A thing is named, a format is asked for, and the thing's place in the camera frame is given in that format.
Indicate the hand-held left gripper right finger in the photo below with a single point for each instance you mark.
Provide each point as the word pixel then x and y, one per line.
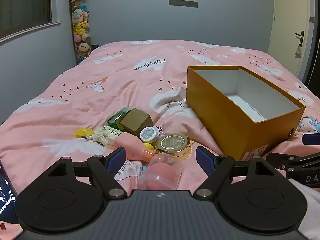
pixel 203 158

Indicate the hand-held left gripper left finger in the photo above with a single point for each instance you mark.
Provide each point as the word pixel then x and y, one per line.
pixel 117 160

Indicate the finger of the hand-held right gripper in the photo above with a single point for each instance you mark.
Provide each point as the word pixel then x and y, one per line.
pixel 282 161
pixel 311 138

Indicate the pink bottle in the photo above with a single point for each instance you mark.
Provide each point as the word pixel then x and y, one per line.
pixel 127 145

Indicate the white printed tag card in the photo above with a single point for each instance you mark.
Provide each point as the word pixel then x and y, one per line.
pixel 112 133

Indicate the small yellow lid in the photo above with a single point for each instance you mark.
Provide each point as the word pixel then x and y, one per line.
pixel 148 146

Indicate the gold round compact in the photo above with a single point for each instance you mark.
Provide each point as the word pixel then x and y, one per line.
pixel 172 143

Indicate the glitter lid jar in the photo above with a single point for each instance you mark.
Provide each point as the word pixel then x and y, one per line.
pixel 148 134

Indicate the small brown box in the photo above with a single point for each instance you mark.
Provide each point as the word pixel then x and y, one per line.
pixel 135 122

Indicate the green glass bottle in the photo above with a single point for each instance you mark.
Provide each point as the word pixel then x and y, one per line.
pixel 117 117

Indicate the yellow round case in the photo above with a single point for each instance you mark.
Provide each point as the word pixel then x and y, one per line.
pixel 83 133

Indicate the clear case with pink sponge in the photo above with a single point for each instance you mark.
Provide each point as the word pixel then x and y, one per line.
pixel 160 173

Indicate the orange cardboard box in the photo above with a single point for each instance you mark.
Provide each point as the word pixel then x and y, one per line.
pixel 225 115

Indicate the pink printed blanket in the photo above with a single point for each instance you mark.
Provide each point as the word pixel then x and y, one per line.
pixel 125 85

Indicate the hanging door charm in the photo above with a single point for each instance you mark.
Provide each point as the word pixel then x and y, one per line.
pixel 298 50

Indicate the dark tall panel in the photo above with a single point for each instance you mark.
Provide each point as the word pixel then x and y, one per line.
pixel 315 42

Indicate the dark printed packet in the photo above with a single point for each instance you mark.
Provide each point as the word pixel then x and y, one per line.
pixel 7 192

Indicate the black box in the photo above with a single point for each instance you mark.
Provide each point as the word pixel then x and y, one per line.
pixel 95 48

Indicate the cream door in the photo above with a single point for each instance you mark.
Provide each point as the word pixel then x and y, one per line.
pixel 287 17

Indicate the clear tube of plush toys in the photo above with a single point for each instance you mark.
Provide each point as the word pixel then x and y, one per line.
pixel 81 30

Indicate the window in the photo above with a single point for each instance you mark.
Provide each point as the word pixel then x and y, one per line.
pixel 22 5

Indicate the grey wall plate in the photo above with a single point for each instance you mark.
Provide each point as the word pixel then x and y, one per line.
pixel 183 3

